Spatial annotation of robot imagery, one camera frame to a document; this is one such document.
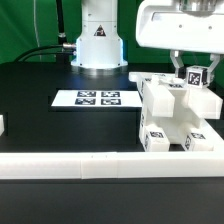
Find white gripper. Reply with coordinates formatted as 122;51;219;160
136;0;224;83

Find white tagged nut cube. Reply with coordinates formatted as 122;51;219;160
186;66;208;88

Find white chair backrest part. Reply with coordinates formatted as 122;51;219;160
129;72;223;119

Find white small chair post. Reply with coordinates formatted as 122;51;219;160
143;128;170;152

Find white chair seat part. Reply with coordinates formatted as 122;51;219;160
139;106;205;144

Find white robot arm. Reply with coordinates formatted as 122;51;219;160
72;0;224;75

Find white U-shaped fence frame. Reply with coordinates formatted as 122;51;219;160
0;114;224;180

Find black cables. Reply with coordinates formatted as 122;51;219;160
13;0;78;63

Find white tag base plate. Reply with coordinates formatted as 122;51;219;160
52;90;142;108

